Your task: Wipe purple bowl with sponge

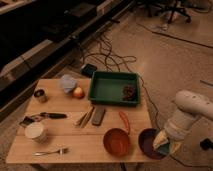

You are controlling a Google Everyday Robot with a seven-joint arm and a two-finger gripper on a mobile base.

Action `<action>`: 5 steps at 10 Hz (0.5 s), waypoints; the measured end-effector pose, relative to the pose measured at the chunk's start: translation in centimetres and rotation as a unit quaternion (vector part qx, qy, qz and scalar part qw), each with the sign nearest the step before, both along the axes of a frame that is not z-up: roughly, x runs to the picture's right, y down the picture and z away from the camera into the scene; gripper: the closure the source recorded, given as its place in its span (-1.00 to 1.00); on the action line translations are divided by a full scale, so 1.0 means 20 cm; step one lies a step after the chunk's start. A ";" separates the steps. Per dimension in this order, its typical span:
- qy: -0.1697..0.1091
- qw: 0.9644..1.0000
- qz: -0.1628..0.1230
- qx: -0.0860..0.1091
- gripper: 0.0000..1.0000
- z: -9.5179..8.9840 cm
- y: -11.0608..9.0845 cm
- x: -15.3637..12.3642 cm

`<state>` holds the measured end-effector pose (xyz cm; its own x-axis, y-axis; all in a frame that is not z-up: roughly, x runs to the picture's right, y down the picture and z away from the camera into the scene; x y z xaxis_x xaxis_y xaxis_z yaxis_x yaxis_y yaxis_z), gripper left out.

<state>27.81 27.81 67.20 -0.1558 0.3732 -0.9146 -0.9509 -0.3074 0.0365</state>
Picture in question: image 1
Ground yellow green sponge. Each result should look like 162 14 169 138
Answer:
153 130 182 154

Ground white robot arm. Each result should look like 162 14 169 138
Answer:
164 90 213 141

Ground orange bowl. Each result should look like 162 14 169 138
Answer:
103 128 131 157

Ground purple bowl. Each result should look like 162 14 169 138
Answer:
138 128 168 160

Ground green plastic tray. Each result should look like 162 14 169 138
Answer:
88 71 141 106

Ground dark grape bunch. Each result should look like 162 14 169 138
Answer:
122 85 136 101

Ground black power adapter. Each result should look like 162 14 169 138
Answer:
81 64 97 77

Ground gray rectangular block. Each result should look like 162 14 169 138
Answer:
92 106 106 126

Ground apple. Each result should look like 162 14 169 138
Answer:
72 87 85 99

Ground wooden stick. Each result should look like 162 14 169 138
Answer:
80 106 95 128
74 113 87 127

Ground wooden table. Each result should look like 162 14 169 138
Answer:
6 79 151 164

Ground small metal cup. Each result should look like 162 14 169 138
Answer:
34 89 47 103

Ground silver fork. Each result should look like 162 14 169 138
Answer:
34 148 69 156

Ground white cup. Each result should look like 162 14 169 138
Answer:
24 122 47 143

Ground office chair base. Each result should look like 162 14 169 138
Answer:
141 0 191 24

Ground black floor cables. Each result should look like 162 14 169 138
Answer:
78 31 161 129

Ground black handled tool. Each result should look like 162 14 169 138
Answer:
19 112 67 127

